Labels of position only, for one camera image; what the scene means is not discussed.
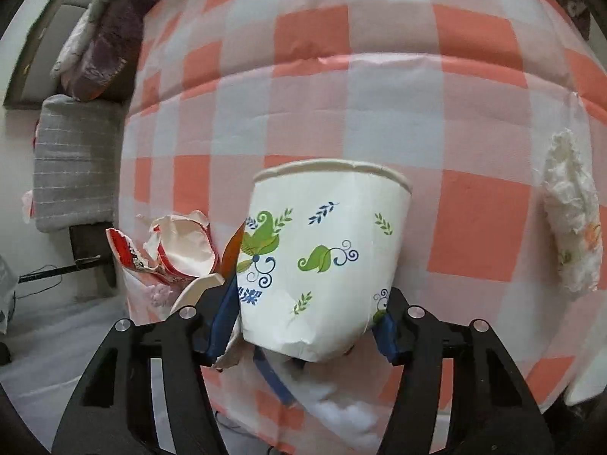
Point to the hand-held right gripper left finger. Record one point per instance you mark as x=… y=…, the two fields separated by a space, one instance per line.
x=223 y=324

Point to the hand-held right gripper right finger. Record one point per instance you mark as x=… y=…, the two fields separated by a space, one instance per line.
x=386 y=336

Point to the torn red white paper cup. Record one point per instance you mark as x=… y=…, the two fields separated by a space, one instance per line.
x=180 y=251

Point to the white leaf print paper cup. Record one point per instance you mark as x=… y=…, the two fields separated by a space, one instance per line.
x=322 y=246

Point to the white tissue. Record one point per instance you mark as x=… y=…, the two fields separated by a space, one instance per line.
x=569 y=208

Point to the orange brown wrapper piece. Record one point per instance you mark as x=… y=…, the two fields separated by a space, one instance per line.
x=233 y=251

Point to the blue strip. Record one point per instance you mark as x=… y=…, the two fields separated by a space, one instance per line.
x=275 y=381

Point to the white cotton wad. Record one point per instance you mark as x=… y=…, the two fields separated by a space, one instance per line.
x=351 y=410

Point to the orange white checkered cloth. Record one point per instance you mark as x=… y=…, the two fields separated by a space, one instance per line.
x=474 y=227

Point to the dark bedside box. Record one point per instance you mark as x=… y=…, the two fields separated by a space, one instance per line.
x=92 y=246

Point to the grey checked pillow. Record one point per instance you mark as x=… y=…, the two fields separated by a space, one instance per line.
x=76 y=166

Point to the red cloth item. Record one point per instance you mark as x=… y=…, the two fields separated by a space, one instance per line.
x=36 y=135

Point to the purple floral quilt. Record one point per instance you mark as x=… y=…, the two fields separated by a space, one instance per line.
x=109 y=47

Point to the dark bed headboard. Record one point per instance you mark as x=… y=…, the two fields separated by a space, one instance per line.
x=21 y=80

